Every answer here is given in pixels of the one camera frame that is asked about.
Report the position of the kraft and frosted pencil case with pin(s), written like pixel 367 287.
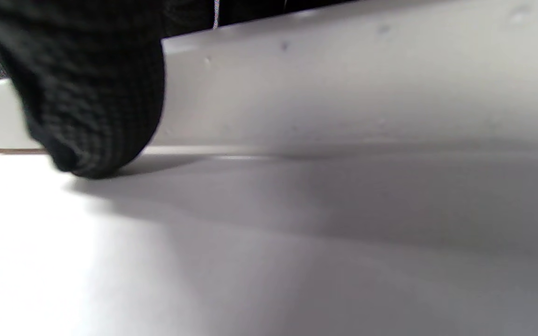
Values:
pixel 343 93

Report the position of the person's right hand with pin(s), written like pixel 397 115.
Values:
pixel 91 93

